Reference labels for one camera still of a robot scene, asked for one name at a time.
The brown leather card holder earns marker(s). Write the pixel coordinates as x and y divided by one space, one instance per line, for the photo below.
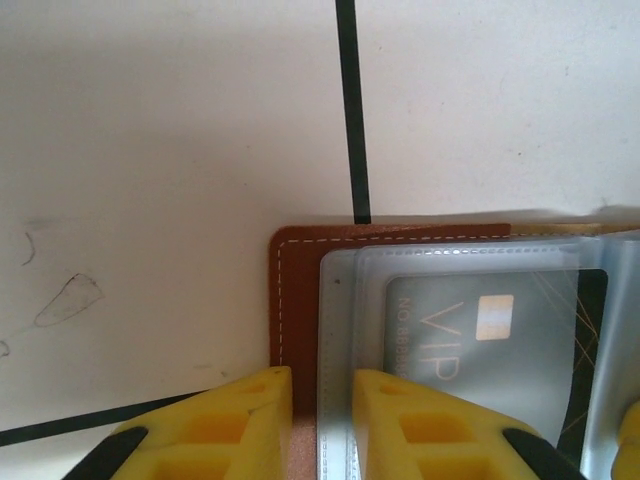
300 300

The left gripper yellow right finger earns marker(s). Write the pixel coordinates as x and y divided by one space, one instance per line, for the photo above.
425 440

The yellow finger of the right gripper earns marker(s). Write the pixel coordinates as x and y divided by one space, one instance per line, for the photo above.
631 450

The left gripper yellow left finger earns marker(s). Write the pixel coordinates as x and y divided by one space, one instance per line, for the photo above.
225 440

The black gold-lined VIP card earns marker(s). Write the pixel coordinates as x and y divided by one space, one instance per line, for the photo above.
525 340

